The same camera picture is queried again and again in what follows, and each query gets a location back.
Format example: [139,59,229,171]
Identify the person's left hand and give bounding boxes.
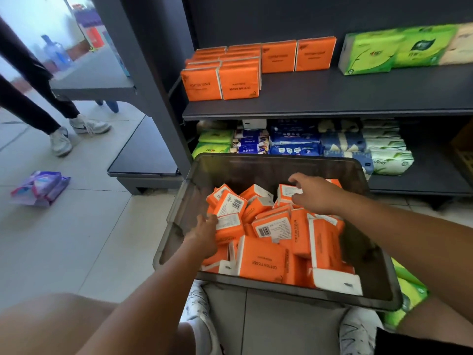
[184,214,219,260]

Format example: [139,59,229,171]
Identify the person's right hand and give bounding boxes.
[288,172,350,217]

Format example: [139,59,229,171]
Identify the orange tissue packet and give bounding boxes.
[215,213,245,244]
[276,184,304,208]

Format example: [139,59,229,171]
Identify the person's right forearm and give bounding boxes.
[340,190,473,326]

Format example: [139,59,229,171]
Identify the person's left forearm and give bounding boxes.
[76,238,219,355]

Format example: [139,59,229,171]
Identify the grey plastic bin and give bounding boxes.
[152,153,403,312]

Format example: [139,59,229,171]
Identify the pile of orange tissue packets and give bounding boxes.
[201,179,363,296]

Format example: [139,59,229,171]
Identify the stack of blue wipes packs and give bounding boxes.
[268,120,321,156]

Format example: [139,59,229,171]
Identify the light green packet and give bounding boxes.
[191,143,231,159]
[198,130,234,145]

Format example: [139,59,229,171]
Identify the stack of blue-white tissue packs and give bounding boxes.
[320,120,374,176]

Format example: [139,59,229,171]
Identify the stack of small blue packs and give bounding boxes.
[231,128,270,155]

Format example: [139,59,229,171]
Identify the person's left white shoe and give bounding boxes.
[180,280,222,355]

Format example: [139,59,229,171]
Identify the person's white shoe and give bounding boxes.
[49,126,73,157]
[69,114,111,135]
[180,280,222,355]
[339,307,383,355]

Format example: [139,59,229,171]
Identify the low dark grey platform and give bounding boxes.
[107,115,184,195]

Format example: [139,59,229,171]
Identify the stack of white-green tissue packs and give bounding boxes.
[362,120,414,176]

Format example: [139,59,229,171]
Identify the dark grey shelf unit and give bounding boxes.
[90,0,473,199]

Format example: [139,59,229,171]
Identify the row of orange tissue boxes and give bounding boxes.
[180,36,338,102]

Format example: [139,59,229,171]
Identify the person's right white shoe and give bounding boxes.
[339,307,383,355]

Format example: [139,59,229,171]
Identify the green packets on floor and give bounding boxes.
[382,258,429,329]

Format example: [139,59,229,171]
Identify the green tissue pack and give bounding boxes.
[338,29,406,76]
[392,24,459,69]

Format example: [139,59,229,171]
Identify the cardboard box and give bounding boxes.
[449,120,473,178]

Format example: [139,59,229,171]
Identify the purple packet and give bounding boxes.
[10,171,71,208]

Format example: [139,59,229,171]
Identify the person's right leg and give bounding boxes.
[397,296,473,348]

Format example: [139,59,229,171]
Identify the person's leg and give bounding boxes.
[0,294,196,355]
[397,296,473,348]

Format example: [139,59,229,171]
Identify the grey table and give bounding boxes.
[50,46,137,104]

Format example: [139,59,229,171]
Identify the person's black shorts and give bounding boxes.
[375,327,473,355]

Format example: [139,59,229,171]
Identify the person's left leg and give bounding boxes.
[0,294,196,355]

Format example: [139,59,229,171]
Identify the red container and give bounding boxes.
[86,27,106,48]

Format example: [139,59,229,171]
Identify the blue water bottle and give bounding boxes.
[41,34,74,71]

